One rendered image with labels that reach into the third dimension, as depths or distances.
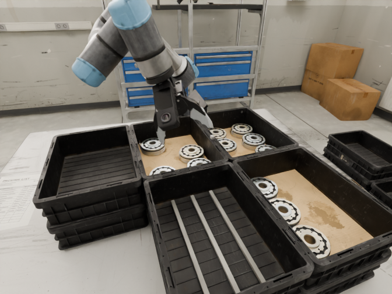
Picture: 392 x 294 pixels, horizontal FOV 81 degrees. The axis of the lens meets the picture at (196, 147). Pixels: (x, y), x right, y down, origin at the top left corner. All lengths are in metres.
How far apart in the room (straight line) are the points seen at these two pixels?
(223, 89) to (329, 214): 2.38
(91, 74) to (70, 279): 0.59
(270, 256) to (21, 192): 1.02
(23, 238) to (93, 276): 0.32
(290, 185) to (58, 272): 0.81
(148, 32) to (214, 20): 3.23
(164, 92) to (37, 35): 3.26
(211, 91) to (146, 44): 2.49
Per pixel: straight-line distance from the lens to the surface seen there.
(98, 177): 0.95
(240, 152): 1.03
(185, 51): 2.75
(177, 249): 0.68
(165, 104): 0.53
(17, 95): 4.06
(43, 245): 0.98
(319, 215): 0.84
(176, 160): 0.96
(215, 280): 0.64
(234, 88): 3.07
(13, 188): 1.29
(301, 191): 0.90
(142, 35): 0.50
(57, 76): 3.80
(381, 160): 1.98
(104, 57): 0.61
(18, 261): 0.98
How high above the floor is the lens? 1.40
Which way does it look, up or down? 33 degrees down
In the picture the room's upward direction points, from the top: straight up
